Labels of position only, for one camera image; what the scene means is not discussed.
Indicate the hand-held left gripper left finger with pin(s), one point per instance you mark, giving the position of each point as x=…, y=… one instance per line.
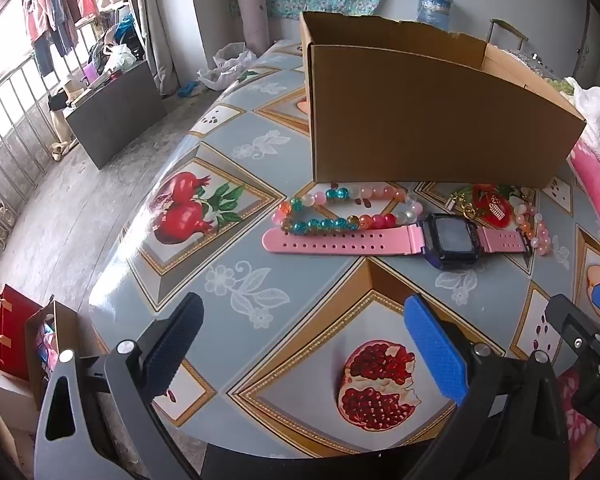
x=172, y=335

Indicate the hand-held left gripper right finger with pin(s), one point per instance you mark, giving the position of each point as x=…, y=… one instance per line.
x=435, y=350

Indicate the large cardboard box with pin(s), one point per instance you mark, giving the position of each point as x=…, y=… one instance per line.
x=430, y=125

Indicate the small open cardboard box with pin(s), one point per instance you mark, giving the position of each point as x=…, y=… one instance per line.
x=67, y=325

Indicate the pink floral blanket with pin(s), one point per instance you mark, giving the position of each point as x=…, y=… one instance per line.
x=597, y=180

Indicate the red paper bag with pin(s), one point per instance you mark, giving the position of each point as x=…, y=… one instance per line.
x=17, y=335

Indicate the white fluffy cloth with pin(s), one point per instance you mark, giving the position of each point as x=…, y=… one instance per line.
x=597, y=110

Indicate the grey cabinet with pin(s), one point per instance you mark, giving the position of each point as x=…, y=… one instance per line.
x=117, y=115

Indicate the blue rag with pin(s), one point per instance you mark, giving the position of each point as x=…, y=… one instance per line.
x=187, y=90

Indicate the green patterned quilt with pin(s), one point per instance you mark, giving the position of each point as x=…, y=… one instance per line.
x=535, y=62

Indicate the metal window railing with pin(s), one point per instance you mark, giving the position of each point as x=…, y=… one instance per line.
x=10, y=125

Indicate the white plastic bag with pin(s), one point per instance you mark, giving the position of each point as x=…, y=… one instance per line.
x=227, y=67

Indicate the clutter pile of bags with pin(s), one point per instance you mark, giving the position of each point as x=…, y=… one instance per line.
x=112, y=50

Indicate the grey curtain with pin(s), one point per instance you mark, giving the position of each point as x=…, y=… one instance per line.
x=157, y=20

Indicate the pale rolled mat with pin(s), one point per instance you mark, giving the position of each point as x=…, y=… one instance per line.
x=252, y=12

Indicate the blue water jug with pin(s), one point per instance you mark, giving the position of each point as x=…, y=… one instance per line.
x=435, y=10

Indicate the row of hanging clothes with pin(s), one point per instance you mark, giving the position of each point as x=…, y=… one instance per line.
x=60, y=5

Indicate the wooden chair frame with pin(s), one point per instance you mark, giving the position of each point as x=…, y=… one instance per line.
x=505, y=25

